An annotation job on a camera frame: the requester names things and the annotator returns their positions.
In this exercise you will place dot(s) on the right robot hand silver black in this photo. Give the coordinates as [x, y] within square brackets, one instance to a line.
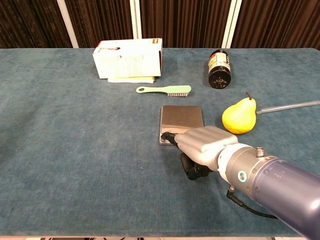
[205, 142]

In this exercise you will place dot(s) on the small digital scale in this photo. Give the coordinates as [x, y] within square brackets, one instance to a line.
[180, 117]

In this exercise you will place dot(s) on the yellow pear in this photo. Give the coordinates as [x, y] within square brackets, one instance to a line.
[240, 117]

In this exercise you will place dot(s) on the right robot arm blue grey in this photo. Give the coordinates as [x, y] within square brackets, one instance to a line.
[280, 185]

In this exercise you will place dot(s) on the mint green scrub brush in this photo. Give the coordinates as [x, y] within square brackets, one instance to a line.
[172, 89]

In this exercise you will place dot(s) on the dark brown glass bottle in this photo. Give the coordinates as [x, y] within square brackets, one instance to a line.
[219, 72]

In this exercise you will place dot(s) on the clear glass stirring rod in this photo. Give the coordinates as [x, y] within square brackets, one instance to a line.
[287, 106]

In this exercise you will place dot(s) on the pale yellow paper booklet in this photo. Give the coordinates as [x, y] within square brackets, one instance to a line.
[130, 80]

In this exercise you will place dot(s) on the white cardboard box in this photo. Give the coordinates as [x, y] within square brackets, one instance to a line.
[127, 60]

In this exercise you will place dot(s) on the blue fabric table cover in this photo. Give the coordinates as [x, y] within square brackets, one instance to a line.
[75, 150]

